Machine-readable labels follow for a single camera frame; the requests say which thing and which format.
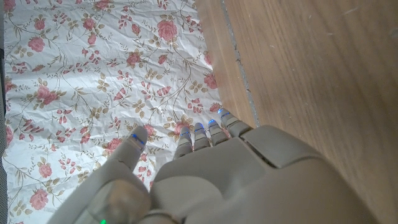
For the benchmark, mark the floral backdrop cloth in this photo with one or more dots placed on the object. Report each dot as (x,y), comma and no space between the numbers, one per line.
(93,77)

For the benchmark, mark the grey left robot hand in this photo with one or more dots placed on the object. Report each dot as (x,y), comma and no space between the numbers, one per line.
(236,180)

